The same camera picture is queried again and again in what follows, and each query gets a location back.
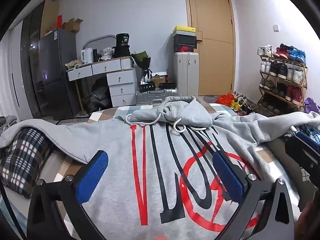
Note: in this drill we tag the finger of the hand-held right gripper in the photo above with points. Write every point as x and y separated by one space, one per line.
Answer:
306 140

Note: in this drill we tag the silver suitcase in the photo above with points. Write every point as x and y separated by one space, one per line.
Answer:
152 97

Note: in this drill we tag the wooden door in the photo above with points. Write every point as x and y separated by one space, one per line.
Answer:
215 62

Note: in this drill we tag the dark grey fridge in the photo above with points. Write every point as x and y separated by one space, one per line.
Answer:
57 62

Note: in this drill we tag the grey door mat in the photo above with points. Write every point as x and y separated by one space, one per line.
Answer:
209 99

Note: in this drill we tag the black box with white print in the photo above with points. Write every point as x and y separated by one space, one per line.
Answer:
147 87

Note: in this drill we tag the dark green wrapped bouquet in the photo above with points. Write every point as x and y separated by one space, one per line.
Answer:
142 60

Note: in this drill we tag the pile of shoes on floor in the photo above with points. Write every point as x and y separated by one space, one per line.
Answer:
248 107

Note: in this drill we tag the grey printed hoodie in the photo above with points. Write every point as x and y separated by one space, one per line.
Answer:
117 142

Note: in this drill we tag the white desk with drawers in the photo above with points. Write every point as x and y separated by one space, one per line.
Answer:
120 78

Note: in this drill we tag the black paper bag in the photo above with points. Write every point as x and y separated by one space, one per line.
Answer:
121 46

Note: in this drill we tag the yellow shoes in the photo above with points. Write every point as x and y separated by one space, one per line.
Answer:
236 104

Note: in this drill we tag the black bag under desk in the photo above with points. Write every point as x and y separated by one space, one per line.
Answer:
98 92

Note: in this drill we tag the wooden shoe rack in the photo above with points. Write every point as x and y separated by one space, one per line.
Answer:
303 80

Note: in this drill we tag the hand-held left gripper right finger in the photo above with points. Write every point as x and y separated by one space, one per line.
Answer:
228 177

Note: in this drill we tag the black bottle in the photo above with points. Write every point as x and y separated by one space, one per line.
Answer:
95 55

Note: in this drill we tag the black flat tray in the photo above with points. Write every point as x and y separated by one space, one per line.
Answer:
167 85

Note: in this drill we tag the open cardboard box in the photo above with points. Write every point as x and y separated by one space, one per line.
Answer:
72 25

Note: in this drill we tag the white wall switch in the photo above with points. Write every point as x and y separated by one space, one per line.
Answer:
276 27

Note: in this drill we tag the white upright suitcase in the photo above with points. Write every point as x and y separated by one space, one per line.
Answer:
186 75

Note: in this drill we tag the orange plastic bag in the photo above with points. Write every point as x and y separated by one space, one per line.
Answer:
225 99

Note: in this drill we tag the tall flat cardboard box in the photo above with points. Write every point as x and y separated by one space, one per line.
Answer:
50 15

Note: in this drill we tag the grey dotted rug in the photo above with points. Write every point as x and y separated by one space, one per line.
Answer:
72 121

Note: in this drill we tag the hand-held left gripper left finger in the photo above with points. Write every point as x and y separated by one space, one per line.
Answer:
92 177

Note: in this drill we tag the purple bag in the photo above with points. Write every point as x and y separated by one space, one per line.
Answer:
312 106

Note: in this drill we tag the black white plaid pillow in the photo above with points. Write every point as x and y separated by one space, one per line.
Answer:
22 160

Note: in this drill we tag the rows of shoes on rack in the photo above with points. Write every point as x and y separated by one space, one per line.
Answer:
277 70

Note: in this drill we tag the dark glass sliding door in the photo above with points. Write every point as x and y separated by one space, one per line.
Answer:
30 55

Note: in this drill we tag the white electric kettle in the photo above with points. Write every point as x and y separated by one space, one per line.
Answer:
86 56

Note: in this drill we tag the small brown cardboard box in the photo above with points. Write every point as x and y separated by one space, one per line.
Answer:
158 80

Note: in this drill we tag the checked brown blue blanket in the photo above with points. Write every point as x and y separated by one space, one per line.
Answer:
105 112

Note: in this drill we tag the arched mirror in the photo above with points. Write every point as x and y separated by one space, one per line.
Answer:
100 40

